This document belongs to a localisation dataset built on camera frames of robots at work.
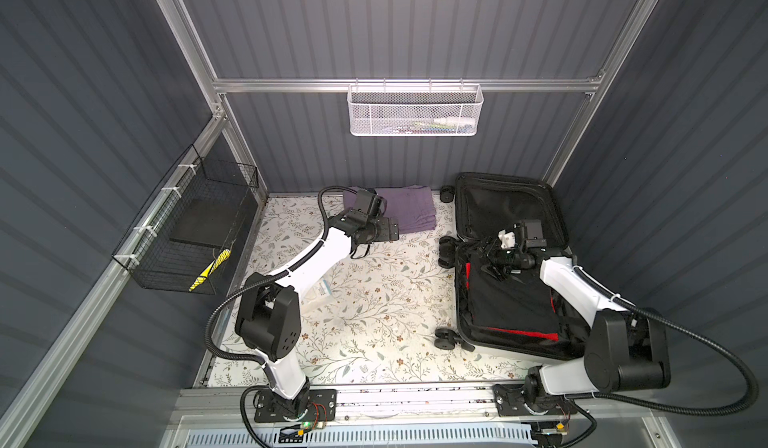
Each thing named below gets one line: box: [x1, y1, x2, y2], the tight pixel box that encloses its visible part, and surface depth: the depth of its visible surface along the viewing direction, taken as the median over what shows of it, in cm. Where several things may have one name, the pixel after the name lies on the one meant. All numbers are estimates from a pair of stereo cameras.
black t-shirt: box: [464, 255, 591, 346], surface depth 84 cm
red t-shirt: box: [464, 260, 585, 342], surface depth 84 cm
